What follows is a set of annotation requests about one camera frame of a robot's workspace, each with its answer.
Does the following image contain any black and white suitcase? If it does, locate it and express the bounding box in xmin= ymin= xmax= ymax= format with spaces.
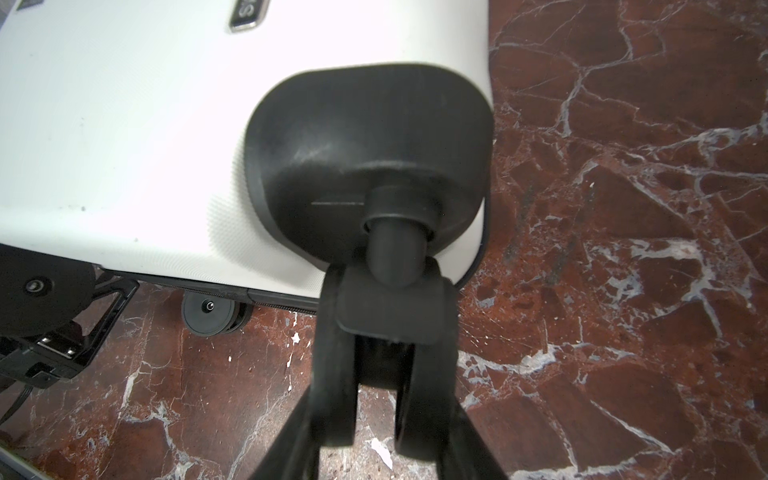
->
xmin=1 ymin=1 xmax=494 ymax=461

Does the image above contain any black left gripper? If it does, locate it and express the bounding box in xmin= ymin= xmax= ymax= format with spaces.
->
xmin=1 ymin=274 xmax=139 ymax=389

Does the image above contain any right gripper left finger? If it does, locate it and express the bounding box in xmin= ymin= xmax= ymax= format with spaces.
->
xmin=249 ymin=388 xmax=320 ymax=480

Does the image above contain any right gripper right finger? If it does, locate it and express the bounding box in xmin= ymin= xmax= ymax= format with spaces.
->
xmin=436 ymin=400 xmax=508 ymax=480

